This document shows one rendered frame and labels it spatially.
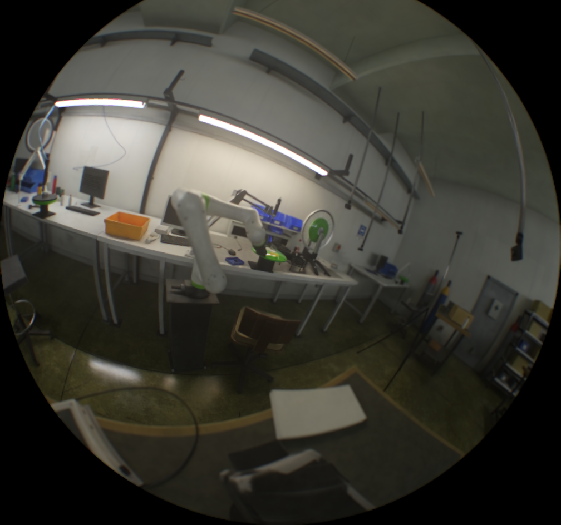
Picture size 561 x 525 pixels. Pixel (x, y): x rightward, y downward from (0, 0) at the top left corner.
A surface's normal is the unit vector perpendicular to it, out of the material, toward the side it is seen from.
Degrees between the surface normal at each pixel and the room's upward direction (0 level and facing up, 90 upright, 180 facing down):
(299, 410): 0
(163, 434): 0
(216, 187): 90
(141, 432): 0
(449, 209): 90
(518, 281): 90
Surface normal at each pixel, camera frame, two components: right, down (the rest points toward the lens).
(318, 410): 0.34, -0.92
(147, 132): 0.42, 0.33
